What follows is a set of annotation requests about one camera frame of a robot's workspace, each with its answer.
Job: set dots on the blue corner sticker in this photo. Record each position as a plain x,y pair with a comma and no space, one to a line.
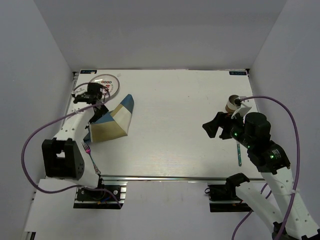
238,73
90,72

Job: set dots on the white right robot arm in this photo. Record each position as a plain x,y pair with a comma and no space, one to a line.
290,220

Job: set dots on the fork with pink handle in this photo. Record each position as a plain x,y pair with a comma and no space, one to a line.
87,149

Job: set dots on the knife with teal handle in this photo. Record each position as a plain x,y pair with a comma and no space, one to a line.
239,155

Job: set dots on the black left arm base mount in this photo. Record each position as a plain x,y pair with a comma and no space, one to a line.
101,200

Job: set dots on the blue tan white cloth napkin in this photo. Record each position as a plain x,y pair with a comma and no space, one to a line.
114,124

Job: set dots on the blue right corner sticker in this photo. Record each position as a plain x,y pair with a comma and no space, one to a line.
238,73

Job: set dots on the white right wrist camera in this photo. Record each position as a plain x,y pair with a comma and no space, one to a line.
243,106

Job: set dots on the brown metal cup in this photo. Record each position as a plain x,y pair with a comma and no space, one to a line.
231,105

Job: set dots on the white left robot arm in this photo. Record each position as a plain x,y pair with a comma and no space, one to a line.
64,155

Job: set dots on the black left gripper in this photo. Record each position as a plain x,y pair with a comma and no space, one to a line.
103,110

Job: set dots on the white plate with red print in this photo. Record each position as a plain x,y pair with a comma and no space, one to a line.
110,82

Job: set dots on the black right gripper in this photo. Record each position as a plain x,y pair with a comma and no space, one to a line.
224,120

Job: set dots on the blue left corner sticker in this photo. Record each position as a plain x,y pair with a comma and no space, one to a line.
90,72

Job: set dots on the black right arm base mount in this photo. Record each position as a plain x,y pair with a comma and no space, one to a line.
222,201

